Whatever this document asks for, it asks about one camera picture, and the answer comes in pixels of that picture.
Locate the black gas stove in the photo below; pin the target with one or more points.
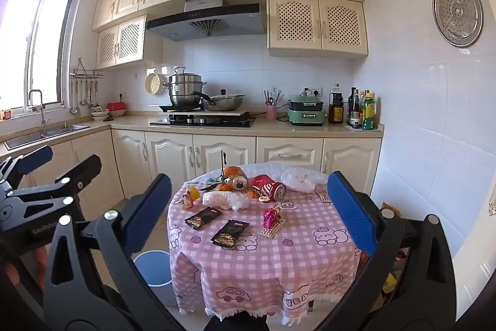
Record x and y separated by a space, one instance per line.
201 121

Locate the large soy sauce bottle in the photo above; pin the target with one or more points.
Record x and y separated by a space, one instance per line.
336 110

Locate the black range hood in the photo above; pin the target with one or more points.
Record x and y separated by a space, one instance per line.
205 22

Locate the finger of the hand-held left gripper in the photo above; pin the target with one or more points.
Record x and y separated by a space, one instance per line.
83 168
37 159

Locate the green electric cooker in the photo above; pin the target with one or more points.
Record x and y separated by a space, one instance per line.
306 115

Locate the orange peel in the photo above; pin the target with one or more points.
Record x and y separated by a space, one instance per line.
252 194

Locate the yellow pink wrapper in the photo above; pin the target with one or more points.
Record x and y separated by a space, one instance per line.
190 196

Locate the steel sink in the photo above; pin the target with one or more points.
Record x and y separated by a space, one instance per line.
58 131

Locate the dark green scrap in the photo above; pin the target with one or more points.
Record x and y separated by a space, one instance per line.
212 182

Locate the crumpled white plastic bag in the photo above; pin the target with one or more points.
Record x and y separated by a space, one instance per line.
224 200

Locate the pink candy wrapper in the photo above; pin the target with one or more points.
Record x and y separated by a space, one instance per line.
271 216

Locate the round steel steamer tray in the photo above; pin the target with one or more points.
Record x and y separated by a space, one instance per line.
457 11

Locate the hanging utensil rack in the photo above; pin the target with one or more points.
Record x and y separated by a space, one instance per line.
86 75

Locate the crushed orange soda can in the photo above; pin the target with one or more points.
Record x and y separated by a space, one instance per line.
234 176

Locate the pink utensil holder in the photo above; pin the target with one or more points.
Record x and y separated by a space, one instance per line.
271 112

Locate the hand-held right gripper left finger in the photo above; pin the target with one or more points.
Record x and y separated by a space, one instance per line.
151 207

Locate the person's left hand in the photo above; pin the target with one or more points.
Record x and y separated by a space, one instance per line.
41 257

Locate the red container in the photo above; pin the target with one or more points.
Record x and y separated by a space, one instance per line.
116 106

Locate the steel wok with lid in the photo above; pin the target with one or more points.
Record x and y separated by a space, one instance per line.
224 103

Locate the white bowl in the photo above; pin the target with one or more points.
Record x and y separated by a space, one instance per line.
118 113
100 114

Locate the small cream lattice cabinet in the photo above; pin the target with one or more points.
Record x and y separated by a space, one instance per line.
121 40

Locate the steel faucet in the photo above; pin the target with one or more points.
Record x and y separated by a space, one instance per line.
40 114

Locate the wide cream lattice cabinet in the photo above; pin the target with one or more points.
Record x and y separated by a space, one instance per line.
317 24

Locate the wall socket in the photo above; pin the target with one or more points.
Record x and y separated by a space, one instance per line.
312 91

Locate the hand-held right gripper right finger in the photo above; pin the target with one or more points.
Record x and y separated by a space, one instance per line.
350 210

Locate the pink checked tablecloth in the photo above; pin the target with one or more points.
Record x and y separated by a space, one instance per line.
302 257

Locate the blue trash bin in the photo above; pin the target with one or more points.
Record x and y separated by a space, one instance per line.
153 269

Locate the white pink-printed plastic bag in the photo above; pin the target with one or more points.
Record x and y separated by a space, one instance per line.
298 179

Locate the black snack wrapper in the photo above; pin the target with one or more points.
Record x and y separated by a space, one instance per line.
202 217
230 232

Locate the cream base cabinets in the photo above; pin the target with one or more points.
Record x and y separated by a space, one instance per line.
290 156

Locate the small printed packet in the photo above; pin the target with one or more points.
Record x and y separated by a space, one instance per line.
323 195

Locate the yellow colander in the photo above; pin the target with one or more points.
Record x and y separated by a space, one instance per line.
153 83

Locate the steel steamer pot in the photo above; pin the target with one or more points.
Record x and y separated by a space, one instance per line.
184 92

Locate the black table leg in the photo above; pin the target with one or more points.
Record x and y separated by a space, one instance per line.
311 303

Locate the wafer biscuit pack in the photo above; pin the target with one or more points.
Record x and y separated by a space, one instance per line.
271 231

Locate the window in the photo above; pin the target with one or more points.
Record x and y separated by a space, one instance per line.
38 44

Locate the black induction cooker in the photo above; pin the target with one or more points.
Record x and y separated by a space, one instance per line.
178 108

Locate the crushed red soda can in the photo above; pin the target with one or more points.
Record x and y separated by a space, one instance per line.
264 184

